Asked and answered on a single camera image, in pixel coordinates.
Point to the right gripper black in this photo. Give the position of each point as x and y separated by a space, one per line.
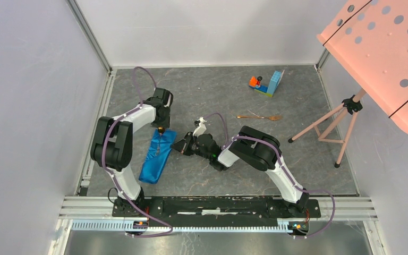
180 145

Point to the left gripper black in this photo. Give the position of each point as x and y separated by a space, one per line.
166 123

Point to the blue cloth napkin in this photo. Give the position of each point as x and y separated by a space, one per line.
153 165

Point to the iridescent spoon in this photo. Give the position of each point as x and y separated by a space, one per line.
160 131

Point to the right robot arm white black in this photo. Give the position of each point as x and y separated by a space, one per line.
259 150

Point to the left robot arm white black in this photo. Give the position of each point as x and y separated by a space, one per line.
112 147

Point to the toy brick set colourful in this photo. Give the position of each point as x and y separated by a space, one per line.
256 84

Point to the pink perforated music stand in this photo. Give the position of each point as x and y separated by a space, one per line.
370 41

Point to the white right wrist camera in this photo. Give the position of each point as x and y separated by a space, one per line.
200 127

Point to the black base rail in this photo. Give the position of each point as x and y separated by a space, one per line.
160 216

